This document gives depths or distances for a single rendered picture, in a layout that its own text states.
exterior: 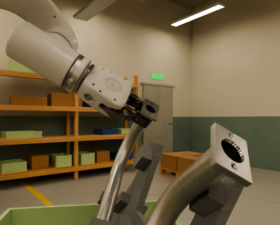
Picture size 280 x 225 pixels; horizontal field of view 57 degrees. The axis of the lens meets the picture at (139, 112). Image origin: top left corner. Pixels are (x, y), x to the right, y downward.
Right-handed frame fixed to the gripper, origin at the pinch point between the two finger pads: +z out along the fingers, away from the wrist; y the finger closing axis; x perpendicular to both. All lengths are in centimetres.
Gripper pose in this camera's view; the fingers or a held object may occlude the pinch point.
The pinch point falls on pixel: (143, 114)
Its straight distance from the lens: 59.8
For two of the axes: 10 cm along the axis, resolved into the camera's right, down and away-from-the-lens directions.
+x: -5.0, 6.3, 6.0
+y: 1.9, -5.9, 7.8
